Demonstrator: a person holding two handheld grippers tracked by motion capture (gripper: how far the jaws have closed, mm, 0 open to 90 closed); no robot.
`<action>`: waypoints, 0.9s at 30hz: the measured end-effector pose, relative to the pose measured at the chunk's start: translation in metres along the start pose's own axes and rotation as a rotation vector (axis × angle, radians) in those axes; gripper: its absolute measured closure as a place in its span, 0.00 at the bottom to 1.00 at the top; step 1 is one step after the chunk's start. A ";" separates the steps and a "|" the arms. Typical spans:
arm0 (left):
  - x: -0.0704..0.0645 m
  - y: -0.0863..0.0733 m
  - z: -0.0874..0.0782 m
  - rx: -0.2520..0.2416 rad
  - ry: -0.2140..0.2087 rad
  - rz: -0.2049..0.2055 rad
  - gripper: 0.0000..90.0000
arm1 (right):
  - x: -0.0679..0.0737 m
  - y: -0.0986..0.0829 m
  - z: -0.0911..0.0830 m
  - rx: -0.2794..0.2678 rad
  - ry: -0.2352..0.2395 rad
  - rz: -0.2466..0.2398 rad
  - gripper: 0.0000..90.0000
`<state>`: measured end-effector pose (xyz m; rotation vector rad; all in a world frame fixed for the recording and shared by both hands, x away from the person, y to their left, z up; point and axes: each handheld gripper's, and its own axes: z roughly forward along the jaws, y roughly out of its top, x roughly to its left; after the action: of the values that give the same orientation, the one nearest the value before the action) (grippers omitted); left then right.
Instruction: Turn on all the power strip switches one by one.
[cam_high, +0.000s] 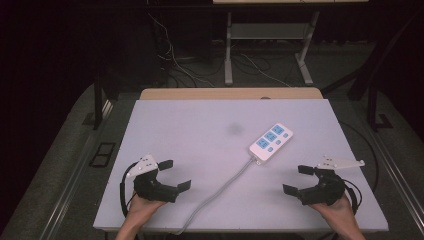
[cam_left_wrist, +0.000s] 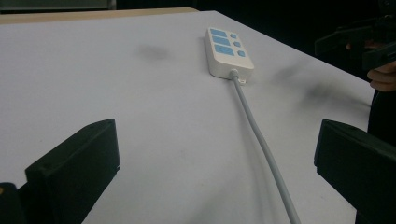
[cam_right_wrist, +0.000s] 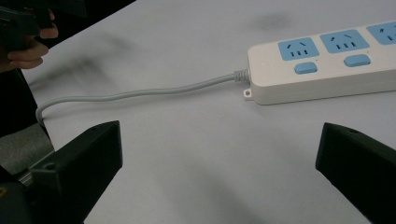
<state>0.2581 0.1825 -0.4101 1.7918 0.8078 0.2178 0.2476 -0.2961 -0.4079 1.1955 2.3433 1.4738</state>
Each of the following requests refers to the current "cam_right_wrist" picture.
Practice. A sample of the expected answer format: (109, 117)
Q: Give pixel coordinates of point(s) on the white power strip blue sockets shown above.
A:
(323, 74)

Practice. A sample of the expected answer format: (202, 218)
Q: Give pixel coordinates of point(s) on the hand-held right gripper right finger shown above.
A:
(361, 165)

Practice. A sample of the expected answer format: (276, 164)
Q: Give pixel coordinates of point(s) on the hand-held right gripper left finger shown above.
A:
(84, 165)

